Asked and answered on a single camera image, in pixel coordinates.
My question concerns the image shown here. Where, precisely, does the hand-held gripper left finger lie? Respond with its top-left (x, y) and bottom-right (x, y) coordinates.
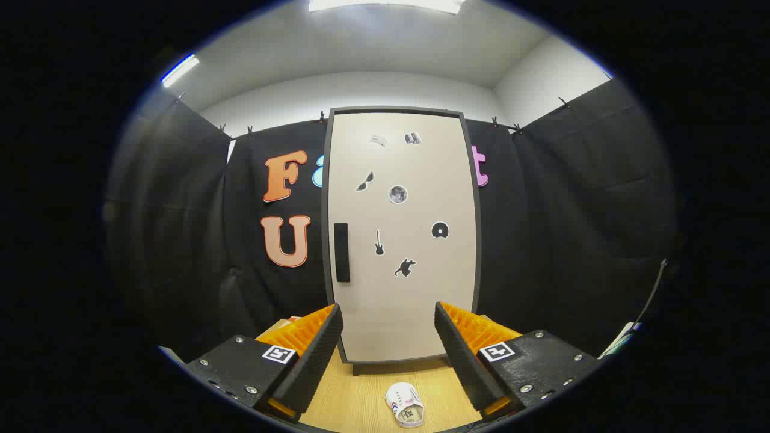
top-left (186, 302), bottom-right (345, 422)

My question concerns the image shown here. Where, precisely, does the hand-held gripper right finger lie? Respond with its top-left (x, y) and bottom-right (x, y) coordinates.
top-left (434, 301), bottom-right (601, 422)

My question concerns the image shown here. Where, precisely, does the white shoe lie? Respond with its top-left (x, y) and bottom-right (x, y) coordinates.
top-left (385, 382), bottom-right (425, 429)

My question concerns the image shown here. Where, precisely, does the beige shoe cabinet door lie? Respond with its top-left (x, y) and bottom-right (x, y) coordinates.
top-left (328, 112), bottom-right (479, 363)

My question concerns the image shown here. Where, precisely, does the black door handle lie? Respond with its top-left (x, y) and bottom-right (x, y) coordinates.
top-left (334, 223), bottom-right (351, 283)

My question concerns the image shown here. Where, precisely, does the grey shoe cabinet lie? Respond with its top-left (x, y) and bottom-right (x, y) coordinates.
top-left (321, 106), bottom-right (483, 376)

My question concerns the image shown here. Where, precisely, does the white panel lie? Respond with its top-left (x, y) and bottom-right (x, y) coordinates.
top-left (599, 322), bottom-right (643, 360)

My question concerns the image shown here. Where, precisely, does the black backdrop cloth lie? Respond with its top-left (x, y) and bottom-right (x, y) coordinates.
top-left (105, 78), bottom-right (677, 361)

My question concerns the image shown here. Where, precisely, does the row of black cloth clips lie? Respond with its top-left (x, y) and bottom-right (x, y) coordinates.
top-left (174, 90), bottom-right (572, 136)

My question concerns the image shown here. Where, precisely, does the ceiling light panel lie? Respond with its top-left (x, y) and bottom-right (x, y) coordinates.
top-left (161, 54), bottom-right (200, 88)
top-left (308, 0), bottom-right (465, 14)

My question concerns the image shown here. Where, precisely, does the black cable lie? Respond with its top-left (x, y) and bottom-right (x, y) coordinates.
top-left (635, 259), bottom-right (670, 328)

